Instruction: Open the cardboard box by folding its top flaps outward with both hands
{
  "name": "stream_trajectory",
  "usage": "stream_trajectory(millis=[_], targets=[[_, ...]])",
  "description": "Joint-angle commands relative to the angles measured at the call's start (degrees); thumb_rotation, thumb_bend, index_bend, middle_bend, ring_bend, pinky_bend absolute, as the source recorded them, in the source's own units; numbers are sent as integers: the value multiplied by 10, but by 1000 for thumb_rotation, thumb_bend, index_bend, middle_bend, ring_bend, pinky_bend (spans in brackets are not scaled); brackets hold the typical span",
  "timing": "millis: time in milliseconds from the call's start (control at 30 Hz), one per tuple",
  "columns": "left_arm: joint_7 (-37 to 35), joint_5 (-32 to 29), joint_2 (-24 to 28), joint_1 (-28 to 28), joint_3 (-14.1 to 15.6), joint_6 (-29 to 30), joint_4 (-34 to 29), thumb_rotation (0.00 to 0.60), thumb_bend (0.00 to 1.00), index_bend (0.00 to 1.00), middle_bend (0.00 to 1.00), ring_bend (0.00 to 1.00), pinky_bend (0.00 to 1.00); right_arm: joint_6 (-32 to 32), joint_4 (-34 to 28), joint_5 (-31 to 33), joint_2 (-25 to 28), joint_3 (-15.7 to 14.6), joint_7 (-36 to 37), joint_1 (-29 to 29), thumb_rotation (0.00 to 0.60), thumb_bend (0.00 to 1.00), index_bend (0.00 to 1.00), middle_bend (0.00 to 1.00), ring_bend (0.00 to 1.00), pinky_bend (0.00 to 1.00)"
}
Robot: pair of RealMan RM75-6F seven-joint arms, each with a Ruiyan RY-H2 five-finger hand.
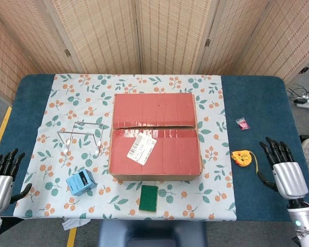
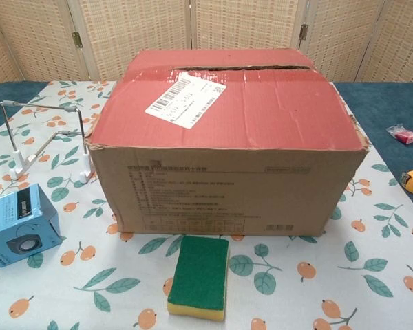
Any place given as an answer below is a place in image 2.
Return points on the red-topped brown cardboard box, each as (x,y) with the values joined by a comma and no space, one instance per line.
(227,120)

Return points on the green and yellow sponge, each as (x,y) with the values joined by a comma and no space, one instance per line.
(199,275)

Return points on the woven folding screen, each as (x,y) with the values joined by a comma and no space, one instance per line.
(141,27)

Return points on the white fruit-and-leaf print tablecloth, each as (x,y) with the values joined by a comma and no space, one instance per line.
(296,292)

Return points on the brass screen hinge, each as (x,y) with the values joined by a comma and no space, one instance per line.
(303,31)
(76,39)

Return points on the teal table cover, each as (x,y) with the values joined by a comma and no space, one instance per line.
(382,103)

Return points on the clear packet with red item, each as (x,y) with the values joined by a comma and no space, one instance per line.
(404,135)

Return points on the blue speaker carton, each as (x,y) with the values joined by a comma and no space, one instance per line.
(7,227)

